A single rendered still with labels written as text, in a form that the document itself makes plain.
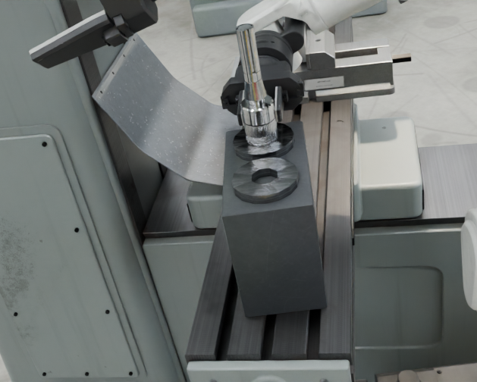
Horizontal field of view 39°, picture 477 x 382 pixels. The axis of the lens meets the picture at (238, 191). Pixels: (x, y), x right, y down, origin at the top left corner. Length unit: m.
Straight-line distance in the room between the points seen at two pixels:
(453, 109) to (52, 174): 2.26
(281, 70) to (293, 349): 0.41
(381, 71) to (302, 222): 0.65
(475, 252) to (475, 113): 2.35
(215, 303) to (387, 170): 0.56
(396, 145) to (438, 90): 1.98
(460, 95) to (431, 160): 1.82
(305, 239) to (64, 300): 0.86
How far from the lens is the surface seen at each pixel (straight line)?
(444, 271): 1.53
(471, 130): 3.15
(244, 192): 0.88
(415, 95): 3.45
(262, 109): 0.94
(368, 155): 1.49
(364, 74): 1.47
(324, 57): 1.45
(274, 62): 1.07
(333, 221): 1.13
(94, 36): 0.47
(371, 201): 1.41
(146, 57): 1.59
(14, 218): 1.53
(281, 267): 0.93
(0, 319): 1.79
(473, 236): 0.96
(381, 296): 1.59
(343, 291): 1.01
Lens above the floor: 1.65
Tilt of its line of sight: 35 degrees down
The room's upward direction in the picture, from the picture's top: 12 degrees counter-clockwise
